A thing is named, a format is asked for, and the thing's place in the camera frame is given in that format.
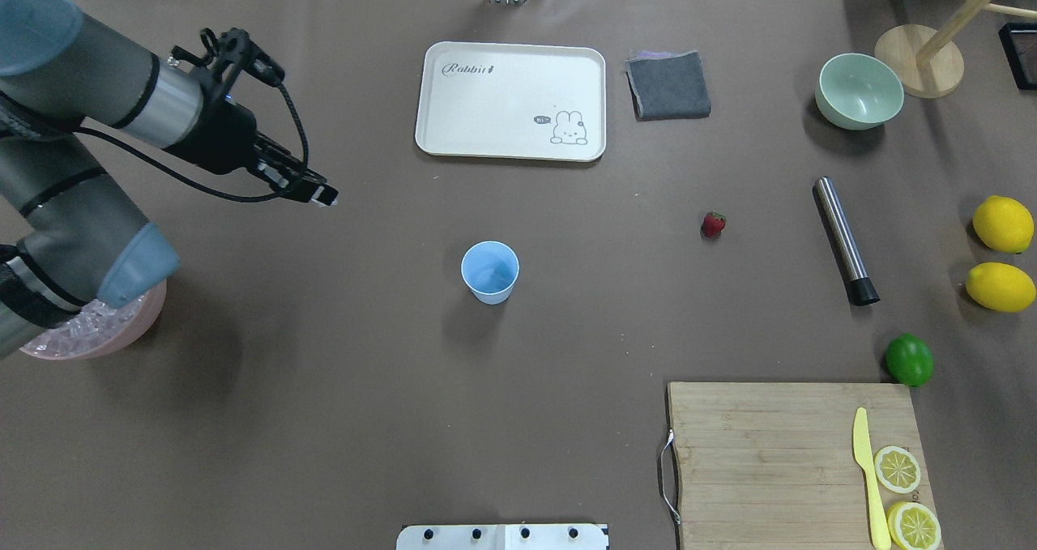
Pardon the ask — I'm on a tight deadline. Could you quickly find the mint green bowl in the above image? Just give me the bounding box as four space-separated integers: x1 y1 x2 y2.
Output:
814 53 905 130

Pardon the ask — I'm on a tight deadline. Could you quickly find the grey folded cloth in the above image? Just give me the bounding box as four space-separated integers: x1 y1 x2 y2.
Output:
625 49 712 121

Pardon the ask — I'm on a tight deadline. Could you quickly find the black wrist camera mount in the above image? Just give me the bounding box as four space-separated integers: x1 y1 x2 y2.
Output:
169 28 285 119

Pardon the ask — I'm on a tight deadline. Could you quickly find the black camera cable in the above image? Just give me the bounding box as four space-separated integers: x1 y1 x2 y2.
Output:
77 84 310 204

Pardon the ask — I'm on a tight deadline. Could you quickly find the yellow lemon near board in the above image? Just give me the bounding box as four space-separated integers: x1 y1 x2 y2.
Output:
964 262 1036 313

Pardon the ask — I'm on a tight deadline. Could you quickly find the cream rabbit tray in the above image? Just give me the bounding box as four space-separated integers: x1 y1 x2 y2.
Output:
415 42 607 163

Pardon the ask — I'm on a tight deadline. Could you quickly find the pink bowl of ice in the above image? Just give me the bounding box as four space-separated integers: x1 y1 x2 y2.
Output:
21 281 167 361

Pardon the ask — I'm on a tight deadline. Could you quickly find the red strawberry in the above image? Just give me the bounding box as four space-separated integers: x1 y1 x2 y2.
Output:
700 211 727 239

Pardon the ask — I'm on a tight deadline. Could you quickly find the wooden glass stand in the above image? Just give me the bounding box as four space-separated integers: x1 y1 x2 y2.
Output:
873 0 1036 99

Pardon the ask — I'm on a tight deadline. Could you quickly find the green lime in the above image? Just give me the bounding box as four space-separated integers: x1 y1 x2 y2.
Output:
884 333 936 387

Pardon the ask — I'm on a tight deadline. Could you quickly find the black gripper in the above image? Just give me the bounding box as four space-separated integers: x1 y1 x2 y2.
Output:
163 100 339 207

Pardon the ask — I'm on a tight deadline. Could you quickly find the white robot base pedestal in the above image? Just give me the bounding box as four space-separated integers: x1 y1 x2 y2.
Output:
395 523 611 549

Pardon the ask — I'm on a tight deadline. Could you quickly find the light blue plastic cup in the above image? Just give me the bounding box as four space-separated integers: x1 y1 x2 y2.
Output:
460 241 521 305

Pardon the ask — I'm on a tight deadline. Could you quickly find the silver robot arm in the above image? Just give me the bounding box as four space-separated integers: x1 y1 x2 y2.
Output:
1 0 339 356

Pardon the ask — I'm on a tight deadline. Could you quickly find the wooden cutting board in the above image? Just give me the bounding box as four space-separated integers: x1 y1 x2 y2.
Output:
660 382 926 549

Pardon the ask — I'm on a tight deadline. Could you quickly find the yellow lemon far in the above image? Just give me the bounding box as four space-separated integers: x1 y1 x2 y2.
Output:
971 195 1035 254

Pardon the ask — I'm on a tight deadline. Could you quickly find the yellow plastic knife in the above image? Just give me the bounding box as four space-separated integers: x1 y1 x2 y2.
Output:
851 407 892 549

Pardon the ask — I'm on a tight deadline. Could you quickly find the lemon slice inner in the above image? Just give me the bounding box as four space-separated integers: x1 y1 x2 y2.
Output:
886 501 943 549

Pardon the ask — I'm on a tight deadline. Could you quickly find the steel muddler black tip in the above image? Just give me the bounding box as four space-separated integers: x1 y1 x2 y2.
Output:
813 176 881 306

